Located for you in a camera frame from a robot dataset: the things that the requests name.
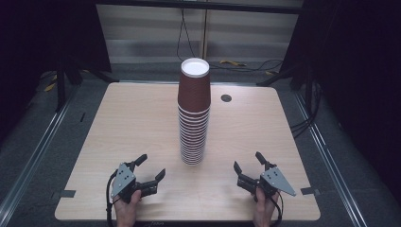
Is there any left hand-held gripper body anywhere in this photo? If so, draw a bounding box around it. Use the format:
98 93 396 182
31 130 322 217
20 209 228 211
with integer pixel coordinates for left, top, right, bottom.
110 162 158 203

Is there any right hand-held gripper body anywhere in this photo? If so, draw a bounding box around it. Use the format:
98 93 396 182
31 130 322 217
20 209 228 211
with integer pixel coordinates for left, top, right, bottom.
236 166 297 202

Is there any stack of brown paper cups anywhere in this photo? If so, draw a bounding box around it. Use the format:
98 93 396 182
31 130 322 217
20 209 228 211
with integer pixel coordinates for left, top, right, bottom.
177 57 212 166

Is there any person's left hand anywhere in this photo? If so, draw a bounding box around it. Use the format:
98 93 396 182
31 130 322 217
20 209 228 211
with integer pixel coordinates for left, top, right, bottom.
113 188 143 227

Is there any person's right hand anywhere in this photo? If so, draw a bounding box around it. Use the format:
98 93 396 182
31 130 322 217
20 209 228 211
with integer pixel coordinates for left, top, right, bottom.
252 187 281 227

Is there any black metal stand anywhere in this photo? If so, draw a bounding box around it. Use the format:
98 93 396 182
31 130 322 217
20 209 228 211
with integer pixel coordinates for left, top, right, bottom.
54 60 119 114
255 62 317 107

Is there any long yellow floor tape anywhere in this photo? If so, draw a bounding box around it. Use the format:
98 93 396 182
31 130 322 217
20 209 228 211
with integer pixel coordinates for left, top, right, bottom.
219 60 248 68

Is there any left hand-held gripper black cable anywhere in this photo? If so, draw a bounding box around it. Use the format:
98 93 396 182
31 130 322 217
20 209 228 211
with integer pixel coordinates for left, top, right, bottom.
106 169 120 227

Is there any hand-held gripper black cable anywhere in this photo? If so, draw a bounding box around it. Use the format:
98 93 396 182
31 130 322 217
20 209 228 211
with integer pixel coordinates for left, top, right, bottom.
270 190 285 227
106 169 120 227

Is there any right hand-held gripper black cable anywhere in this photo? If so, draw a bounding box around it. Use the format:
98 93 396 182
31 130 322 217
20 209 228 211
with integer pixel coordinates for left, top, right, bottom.
270 190 285 227

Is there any bundle of black cables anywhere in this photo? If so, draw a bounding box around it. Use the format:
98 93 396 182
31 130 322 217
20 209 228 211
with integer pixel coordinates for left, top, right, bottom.
289 81 323 140

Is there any metal floor rail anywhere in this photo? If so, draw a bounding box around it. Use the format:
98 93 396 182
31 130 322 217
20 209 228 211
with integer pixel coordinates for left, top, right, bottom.
292 91 369 227
0 84 80 219

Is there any black floor cable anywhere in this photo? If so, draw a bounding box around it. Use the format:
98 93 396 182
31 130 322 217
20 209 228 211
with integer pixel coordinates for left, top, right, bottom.
207 59 284 73

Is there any hanging black cable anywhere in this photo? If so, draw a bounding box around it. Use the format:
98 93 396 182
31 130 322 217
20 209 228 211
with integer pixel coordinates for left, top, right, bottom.
175 8 202 62

